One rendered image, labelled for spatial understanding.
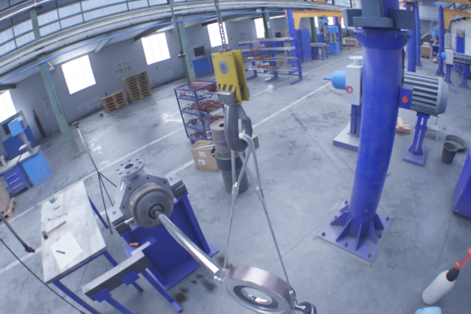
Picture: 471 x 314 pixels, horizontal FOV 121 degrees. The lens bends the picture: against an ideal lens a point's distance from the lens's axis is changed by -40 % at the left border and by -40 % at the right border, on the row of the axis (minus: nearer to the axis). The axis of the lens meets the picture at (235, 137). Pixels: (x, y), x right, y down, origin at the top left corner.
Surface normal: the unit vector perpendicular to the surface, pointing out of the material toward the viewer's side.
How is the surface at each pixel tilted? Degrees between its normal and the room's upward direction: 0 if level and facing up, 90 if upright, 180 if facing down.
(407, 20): 90
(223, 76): 90
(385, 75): 90
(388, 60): 90
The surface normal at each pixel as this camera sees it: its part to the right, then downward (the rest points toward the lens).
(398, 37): -0.09, 0.47
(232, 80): -0.71, 0.42
